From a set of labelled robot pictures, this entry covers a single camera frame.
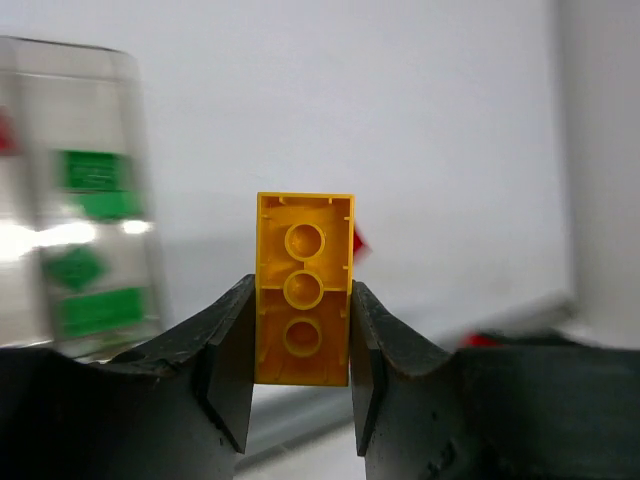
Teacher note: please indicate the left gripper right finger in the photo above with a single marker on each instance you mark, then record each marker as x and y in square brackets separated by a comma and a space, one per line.
[538, 407]

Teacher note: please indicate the clear container middle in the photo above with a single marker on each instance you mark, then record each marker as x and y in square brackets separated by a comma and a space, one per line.
[24, 310]

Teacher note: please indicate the yellow red lego stack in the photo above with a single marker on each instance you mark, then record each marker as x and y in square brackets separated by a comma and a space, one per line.
[481, 339]

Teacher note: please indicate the aluminium frame rail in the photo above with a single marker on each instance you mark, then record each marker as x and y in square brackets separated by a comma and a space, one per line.
[294, 427]

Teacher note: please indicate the clear container right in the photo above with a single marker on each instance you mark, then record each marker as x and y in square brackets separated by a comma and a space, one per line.
[96, 233]

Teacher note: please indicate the green lego piece separated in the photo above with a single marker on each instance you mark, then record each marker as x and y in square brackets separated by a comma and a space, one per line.
[100, 312]

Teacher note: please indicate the clear container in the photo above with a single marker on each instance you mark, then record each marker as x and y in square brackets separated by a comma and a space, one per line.
[96, 233]
[24, 310]

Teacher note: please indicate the green printed lego brick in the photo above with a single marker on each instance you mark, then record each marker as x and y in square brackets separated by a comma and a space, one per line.
[101, 184]

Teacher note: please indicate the green small lego brick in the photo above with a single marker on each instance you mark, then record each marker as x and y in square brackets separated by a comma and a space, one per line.
[74, 270]

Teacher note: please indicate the yellow lego brick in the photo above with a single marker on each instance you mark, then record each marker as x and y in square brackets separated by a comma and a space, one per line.
[303, 281]

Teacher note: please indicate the red lego brick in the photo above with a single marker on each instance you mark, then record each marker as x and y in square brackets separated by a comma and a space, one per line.
[360, 247]

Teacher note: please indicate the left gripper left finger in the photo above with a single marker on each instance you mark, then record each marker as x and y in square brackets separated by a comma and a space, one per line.
[174, 407]

